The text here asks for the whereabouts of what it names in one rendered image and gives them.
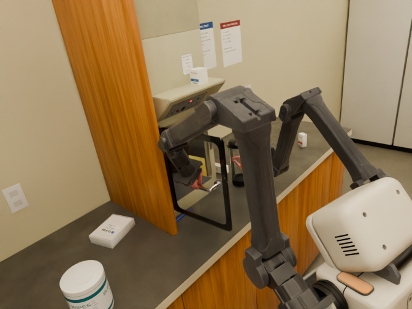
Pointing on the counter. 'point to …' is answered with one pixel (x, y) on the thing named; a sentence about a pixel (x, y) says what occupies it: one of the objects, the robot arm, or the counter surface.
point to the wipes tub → (86, 286)
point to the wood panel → (118, 104)
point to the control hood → (160, 108)
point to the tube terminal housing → (171, 65)
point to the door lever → (208, 187)
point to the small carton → (198, 76)
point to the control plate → (186, 105)
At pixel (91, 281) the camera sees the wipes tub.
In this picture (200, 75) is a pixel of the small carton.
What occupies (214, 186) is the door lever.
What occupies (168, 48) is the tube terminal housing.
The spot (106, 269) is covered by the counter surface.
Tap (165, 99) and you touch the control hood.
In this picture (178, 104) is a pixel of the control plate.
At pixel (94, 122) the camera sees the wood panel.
